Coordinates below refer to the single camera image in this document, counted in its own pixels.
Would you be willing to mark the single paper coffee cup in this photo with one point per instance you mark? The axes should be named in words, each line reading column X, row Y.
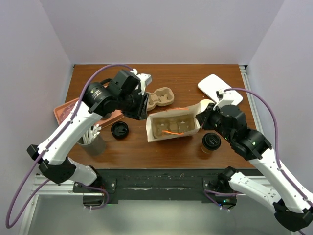
column 208, row 150

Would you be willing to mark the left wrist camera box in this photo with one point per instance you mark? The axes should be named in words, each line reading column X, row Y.
column 145, row 80

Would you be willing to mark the orange plastic tray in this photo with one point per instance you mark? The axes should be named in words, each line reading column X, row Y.
column 62, row 111

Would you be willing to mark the brown paper takeout bag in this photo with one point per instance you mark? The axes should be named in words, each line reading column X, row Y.
column 192, row 110

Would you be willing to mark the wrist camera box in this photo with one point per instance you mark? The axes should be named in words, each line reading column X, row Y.
column 227, row 98
column 145, row 80

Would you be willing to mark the white rectangular tray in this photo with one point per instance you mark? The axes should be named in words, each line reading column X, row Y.
column 211, row 84

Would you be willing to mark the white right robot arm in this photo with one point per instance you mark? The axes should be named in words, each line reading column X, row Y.
column 287, row 199

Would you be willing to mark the black plastic cup lid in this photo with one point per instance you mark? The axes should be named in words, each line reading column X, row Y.
column 211, row 139

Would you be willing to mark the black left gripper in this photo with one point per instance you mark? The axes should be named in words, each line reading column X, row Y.
column 140, row 112

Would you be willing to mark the stack of black lids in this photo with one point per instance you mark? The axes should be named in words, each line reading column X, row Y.
column 119, row 130

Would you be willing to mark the grey cup with stirrers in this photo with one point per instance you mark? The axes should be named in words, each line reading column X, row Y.
column 92, row 142

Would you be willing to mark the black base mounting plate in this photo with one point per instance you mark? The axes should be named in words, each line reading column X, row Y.
column 160, row 184

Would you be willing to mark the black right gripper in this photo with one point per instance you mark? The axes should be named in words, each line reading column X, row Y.
column 203, row 117

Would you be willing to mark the cardboard two-cup carrier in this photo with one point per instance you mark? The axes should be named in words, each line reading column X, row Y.
column 160, row 97

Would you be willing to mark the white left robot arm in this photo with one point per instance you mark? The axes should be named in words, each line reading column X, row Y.
column 125, row 92

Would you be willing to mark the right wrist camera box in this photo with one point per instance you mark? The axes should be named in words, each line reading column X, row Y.
column 227, row 98

